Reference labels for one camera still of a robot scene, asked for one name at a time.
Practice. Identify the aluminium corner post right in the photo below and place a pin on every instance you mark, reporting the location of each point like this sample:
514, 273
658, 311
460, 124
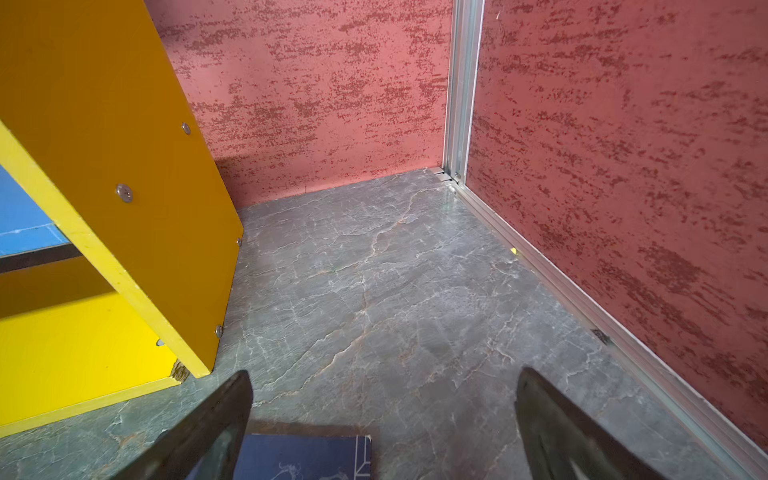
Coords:
466, 33

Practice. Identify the dark blue book top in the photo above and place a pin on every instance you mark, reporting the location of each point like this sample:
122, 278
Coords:
290, 457

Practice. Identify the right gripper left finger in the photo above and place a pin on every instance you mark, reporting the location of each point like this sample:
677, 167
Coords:
206, 443

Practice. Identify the yellow wooden bookshelf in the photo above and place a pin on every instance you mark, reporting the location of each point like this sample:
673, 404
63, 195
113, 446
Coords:
96, 129

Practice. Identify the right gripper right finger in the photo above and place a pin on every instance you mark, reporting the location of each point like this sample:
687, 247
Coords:
562, 442

